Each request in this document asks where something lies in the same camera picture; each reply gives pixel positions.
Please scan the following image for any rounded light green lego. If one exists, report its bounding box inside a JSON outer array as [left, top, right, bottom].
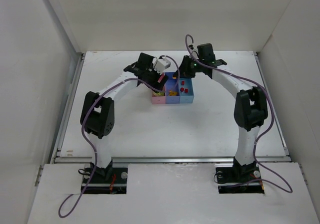
[[152, 92, 165, 97]]

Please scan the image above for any yellow lego brick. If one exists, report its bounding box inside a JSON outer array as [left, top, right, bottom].
[[169, 91, 178, 96]]

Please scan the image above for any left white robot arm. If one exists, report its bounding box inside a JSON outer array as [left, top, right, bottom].
[[80, 52, 171, 179]]

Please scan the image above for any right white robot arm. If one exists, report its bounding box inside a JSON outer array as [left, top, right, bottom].
[[174, 43, 268, 184]]

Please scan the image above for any pink container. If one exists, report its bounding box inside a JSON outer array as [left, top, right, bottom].
[[151, 74, 168, 104]]

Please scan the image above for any dark blue container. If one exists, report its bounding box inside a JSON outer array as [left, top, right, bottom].
[[164, 72, 180, 104]]

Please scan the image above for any light blue container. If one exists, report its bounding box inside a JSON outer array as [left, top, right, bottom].
[[178, 78, 194, 104]]

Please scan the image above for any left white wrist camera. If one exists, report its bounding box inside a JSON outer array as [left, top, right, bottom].
[[153, 56, 171, 74]]

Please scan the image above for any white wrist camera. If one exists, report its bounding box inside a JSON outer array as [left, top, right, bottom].
[[188, 44, 198, 54], [153, 56, 171, 74]]

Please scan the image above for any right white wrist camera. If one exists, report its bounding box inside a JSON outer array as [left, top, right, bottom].
[[188, 44, 198, 54]]

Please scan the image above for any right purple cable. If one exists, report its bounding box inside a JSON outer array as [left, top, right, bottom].
[[184, 34, 294, 194]]

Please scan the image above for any purple cable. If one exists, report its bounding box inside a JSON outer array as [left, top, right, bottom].
[[58, 55, 181, 219], [184, 34, 294, 194]]

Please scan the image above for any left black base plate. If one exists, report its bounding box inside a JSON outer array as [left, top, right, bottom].
[[78, 166, 128, 195]]

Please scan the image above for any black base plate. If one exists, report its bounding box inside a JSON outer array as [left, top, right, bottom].
[[78, 166, 128, 195], [214, 167, 265, 194]]

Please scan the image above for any aluminium front rail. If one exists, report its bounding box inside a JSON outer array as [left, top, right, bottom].
[[53, 156, 292, 164]]

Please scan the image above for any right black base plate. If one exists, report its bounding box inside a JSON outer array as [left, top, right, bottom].
[[214, 167, 265, 194]]

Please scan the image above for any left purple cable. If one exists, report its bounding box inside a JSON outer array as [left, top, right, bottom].
[[58, 55, 181, 219]]

